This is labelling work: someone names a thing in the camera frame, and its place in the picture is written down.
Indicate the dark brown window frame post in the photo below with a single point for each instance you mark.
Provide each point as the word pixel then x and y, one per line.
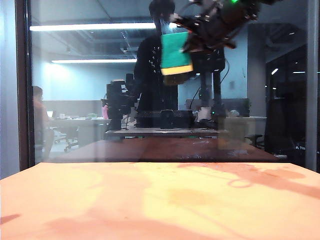
pixel 22 87

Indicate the grey window frame post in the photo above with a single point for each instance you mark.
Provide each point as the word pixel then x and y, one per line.
pixel 312 87

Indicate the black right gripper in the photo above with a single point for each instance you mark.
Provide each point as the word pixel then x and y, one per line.
pixel 225 22

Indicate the large glass window pane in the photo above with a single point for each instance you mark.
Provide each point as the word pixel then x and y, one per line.
pixel 87 87

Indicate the green and yellow sponge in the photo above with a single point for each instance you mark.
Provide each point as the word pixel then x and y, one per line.
pixel 175 52

